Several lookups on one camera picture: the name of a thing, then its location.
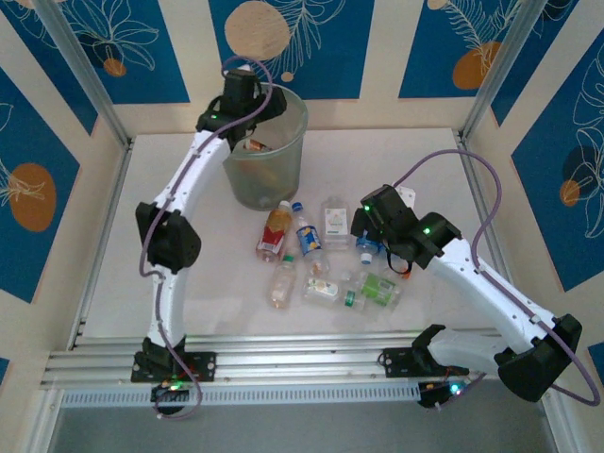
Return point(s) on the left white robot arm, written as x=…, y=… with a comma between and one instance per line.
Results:
x=170, y=236

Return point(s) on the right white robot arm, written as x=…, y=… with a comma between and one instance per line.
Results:
x=472, y=288

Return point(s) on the aluminium side rail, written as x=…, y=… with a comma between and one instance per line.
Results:
x=111, y=212
x=473, y=179

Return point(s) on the red gold label bottle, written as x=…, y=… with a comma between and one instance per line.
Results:
x=273, y=233

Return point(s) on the black controller box with LEDs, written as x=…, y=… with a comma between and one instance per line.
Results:
x=429, y=394
x=165, y=396

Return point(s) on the clear bottle peach liquid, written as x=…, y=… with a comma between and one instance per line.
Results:
x=282, y=285

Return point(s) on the translucent grey-green plastic bin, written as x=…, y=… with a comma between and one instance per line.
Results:
x=278, y=165

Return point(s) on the blue label bottle white cap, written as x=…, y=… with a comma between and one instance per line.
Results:
x=367, y=247

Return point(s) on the clear bottle green cap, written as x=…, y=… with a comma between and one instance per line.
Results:
x=323, y=289

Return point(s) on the clear white-label bottle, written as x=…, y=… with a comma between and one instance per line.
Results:
x=336, y=222

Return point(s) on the aluminium frame post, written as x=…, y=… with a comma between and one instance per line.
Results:
x=500, y=66
x=80, y=66

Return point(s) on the green lime label bottle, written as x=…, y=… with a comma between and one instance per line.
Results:
x=377, y=285

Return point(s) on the wide aluminium base rail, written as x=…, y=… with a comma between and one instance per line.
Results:
x=292, y=363

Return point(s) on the blue Pepsi label bottle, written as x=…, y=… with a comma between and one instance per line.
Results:
x=307, y=238

